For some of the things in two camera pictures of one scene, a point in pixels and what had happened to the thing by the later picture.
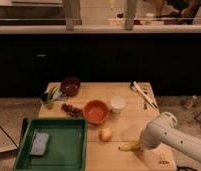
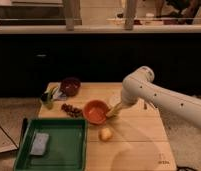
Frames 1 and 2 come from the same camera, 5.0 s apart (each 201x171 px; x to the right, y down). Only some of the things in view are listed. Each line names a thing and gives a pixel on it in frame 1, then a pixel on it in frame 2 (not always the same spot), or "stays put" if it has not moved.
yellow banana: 129,147 → 111,111
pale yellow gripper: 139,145 → 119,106
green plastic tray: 67,147 stays put
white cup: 117,103 stays put
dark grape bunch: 77,113 stays put
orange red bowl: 95,112 stays put
